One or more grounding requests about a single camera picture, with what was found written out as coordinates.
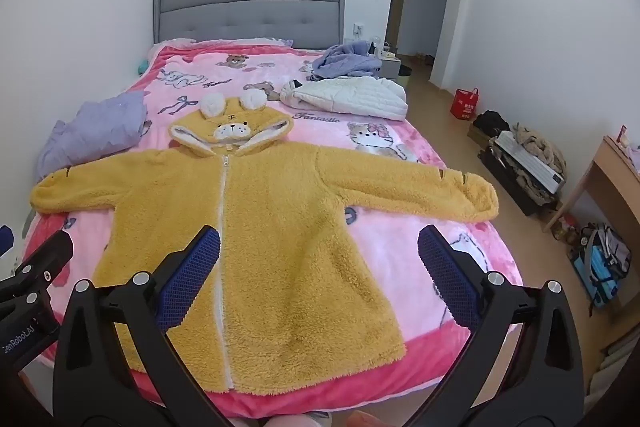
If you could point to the white nightstand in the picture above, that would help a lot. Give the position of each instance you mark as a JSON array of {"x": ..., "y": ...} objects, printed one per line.
[{"x": 391, "y": 69}]

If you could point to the grey upholstered bed headboard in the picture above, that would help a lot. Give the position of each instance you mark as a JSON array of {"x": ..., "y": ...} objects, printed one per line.
[{"x": 250, "y": 9}]

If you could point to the teal plush toy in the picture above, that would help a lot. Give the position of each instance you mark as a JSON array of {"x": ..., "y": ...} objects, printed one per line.
[{"x": 142, "y": 67}]

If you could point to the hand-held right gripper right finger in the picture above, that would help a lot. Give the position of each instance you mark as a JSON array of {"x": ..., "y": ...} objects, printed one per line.
[{"x": 447, "y": 277}]

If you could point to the white flat box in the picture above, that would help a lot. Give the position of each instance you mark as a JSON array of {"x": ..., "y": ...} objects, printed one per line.
[{"x": 530, "y": 162}]

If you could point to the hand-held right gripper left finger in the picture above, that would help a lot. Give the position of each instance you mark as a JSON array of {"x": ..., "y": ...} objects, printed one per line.
[{"x": 190, "y": 277}]

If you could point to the brown plush clothing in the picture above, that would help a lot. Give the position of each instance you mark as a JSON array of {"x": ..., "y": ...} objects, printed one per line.
[{"x": 542, "y": 147}]

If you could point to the black bag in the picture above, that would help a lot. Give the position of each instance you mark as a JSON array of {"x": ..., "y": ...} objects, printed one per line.
[{"x": 491, "y": 122}]

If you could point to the wooden desk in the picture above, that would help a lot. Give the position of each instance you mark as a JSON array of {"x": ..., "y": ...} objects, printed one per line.
[{"x": 607, "y": 167}]

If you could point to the grey and blue backpack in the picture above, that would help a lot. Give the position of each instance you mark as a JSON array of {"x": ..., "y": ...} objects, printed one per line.
[{"x": 602, "y": 262}]

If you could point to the white wall socket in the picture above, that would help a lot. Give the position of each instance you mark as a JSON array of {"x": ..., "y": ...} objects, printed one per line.
[{"x": 358, "y": 29}]

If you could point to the pink printed blanket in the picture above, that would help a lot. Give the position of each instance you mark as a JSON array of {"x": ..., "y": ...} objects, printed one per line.
[{"x": 395, "y": 232}]

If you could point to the purple crumpled garment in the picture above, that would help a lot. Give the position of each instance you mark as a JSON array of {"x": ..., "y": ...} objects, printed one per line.
[{"x": 347, "y": 59}]

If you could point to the yellow fleece hooded jacket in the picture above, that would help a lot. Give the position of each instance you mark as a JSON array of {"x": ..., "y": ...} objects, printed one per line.
[{"x": 280, "y": 232}]

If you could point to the open suitcase with clothes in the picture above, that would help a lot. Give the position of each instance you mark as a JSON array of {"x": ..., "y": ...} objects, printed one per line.
[{"x": 510, "y": 182}]

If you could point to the pink fluffy pillow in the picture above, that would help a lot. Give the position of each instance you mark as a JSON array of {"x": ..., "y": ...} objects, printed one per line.
[{"x": 175, "y": 43}]

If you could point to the white kettle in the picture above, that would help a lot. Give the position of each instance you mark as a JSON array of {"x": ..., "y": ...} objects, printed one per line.
[{"x": 376, "y": 47}]

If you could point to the red shopping bag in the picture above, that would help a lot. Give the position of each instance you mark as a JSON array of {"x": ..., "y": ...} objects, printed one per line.
[{"x": 464, "y": 104}]

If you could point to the white puffer jacket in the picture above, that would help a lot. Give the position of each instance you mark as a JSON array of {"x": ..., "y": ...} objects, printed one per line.
[{"x": 350, "y": 99}]

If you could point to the lavender quilted cloth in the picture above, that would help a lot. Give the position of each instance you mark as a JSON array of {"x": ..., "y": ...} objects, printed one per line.
[{"x": 95, "y": 127}]

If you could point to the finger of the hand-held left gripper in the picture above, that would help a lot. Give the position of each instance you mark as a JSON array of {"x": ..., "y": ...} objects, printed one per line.
[
  {"x": 42, "y": 262},
  {"x": 4, "y": 238}
]

